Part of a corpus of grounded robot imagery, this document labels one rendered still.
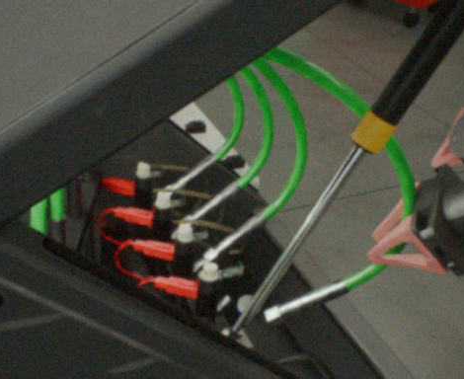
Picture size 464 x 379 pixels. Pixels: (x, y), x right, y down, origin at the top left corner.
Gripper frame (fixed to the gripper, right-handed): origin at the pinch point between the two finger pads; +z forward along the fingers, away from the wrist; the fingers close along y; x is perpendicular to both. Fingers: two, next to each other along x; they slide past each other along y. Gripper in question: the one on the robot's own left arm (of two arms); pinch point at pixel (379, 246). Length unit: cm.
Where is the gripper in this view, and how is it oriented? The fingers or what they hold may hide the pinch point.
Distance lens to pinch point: 82.5
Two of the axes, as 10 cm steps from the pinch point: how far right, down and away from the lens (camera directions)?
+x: 6.7, 6.4, 3.8
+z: -6.8, 3.2, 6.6
